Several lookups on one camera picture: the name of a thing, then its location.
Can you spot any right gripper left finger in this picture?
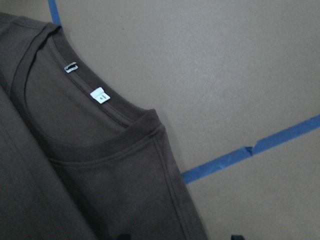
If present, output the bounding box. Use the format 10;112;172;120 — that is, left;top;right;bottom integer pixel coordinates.
117;234;131;240

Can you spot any dark brown t-shirt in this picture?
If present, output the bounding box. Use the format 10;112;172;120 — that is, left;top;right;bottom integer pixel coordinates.
0;13;207;240

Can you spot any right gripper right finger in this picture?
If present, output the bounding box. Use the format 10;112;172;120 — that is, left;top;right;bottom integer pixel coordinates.
230;235;244;240

